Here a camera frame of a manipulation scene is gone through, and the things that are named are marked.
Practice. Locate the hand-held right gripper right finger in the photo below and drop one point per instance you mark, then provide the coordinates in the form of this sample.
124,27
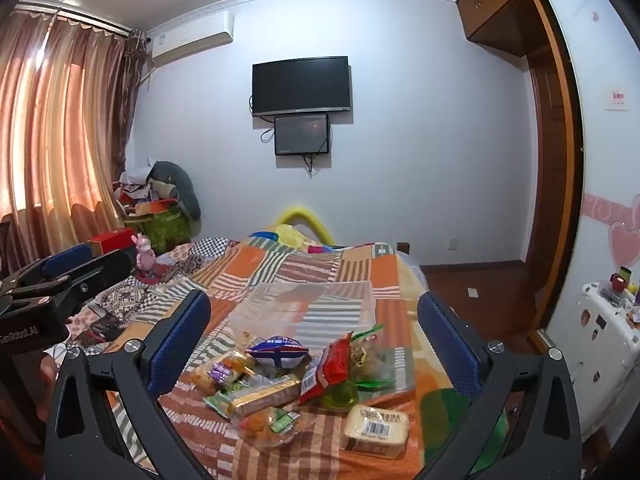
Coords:
450,345

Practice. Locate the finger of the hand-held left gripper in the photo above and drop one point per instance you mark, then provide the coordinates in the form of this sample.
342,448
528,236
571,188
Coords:
67,258
102,270

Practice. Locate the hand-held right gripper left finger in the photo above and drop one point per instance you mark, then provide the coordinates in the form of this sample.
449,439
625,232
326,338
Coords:
182,335

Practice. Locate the purple snack packet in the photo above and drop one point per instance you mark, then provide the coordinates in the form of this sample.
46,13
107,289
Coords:
222,372

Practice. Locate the clear zip bag of snacks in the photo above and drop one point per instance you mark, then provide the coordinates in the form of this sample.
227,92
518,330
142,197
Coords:
380,360

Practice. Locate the green snack packet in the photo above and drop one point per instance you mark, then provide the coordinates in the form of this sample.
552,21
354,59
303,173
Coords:
216,404

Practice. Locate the orange rice cracker packet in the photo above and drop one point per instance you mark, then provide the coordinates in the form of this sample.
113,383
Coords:
265,396

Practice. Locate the clear plastic container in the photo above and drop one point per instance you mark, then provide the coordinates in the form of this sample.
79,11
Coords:
300,310

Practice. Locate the red snack packet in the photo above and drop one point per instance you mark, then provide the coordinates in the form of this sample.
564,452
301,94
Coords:
327,370

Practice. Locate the clear packet of orange snacks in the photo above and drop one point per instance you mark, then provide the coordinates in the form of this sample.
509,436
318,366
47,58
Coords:
272,427

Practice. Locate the red box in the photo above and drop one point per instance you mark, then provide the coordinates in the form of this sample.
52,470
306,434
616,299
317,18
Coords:
112,241

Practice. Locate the pink toy rabbit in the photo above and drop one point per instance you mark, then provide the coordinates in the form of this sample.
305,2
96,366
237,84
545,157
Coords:
144,255

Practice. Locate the black and white checkered quilt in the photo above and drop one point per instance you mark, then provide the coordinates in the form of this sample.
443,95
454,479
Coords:
150,290

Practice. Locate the pile of clutter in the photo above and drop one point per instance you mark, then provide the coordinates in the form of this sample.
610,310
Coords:
135,187

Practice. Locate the blue and white snack packet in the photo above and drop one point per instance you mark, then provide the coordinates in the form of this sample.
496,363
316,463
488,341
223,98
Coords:
277,355

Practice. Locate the pale block packet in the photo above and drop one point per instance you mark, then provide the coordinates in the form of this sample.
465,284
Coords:
375,430

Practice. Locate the grey cushion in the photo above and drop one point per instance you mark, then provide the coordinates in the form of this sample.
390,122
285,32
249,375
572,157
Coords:
182,187

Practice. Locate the green jelly cup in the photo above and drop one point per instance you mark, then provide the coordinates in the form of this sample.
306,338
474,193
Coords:
339,399

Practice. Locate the orange curtain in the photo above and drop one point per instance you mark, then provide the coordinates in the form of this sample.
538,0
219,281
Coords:
60,135

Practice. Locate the colourful printed cloth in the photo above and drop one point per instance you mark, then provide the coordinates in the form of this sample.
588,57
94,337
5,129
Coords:
280,239

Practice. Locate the orange patchwork blanket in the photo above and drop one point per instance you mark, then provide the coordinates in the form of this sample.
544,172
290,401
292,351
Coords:
310,270

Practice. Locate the white cabinet with stickers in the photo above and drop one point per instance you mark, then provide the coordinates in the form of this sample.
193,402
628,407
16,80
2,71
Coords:
605,345

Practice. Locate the yellow cushion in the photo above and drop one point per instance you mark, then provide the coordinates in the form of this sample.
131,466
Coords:
300,215

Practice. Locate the pink heart decal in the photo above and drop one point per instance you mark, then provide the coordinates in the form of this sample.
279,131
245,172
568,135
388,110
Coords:
625,242

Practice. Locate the wooden door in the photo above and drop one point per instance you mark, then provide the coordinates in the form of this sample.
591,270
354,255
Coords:
552,170

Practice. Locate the white wardrobe door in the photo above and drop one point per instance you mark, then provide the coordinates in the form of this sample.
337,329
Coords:
600,160

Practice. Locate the white air conditioner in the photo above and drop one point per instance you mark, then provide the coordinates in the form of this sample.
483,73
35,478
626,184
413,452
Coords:
195,35

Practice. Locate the red and white sticker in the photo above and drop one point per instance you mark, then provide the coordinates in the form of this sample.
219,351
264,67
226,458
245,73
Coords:
616,98

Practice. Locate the wooden overhead cabinet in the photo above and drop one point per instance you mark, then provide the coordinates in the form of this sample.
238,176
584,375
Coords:
492,5

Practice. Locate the small black wall monitor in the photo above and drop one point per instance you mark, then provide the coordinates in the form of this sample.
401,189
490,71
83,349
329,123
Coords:
301,135

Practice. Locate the large black wall television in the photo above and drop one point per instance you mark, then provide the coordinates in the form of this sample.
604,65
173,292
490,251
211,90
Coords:
300,85

